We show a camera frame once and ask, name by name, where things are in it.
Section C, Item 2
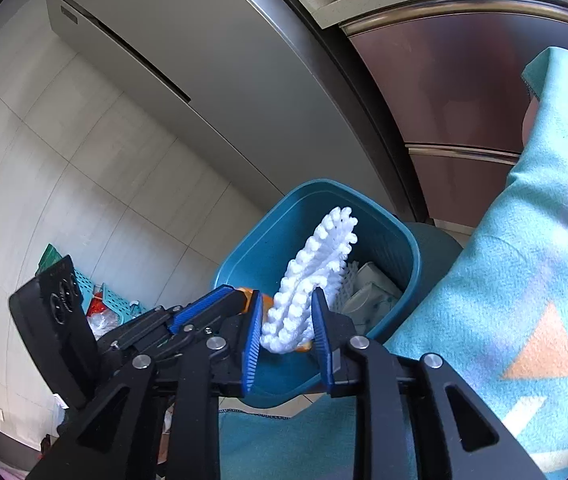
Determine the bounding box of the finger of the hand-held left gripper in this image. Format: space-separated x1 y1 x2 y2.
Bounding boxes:
161 311 245 362
166 285 249 336

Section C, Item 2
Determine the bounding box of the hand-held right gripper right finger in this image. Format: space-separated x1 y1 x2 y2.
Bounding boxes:
311 287 547 480

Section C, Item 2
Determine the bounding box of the silver refrigerator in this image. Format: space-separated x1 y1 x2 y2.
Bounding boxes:
44 0 434 226

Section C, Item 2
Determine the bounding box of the orange peel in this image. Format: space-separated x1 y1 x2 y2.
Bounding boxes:
236 286 265 314

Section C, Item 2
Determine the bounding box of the turquoise plastic basket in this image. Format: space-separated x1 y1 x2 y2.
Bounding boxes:
71 267 159 332

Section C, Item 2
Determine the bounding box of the blue plastic bin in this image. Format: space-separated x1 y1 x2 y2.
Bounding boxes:
212 179 464 410

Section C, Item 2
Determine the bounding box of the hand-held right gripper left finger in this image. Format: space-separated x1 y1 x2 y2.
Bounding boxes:
26 290 265 480

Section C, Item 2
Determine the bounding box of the white foam net sheet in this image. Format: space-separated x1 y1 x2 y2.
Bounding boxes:
261 206 361 356

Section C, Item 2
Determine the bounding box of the teal grey printed tablecloth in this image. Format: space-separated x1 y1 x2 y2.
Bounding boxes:
219 46 568 480

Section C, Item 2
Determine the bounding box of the red white plastic bag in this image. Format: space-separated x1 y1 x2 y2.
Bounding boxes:
86 295 116 337

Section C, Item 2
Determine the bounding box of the white paper cup blue print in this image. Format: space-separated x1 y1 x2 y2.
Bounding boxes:
341 261 403 334

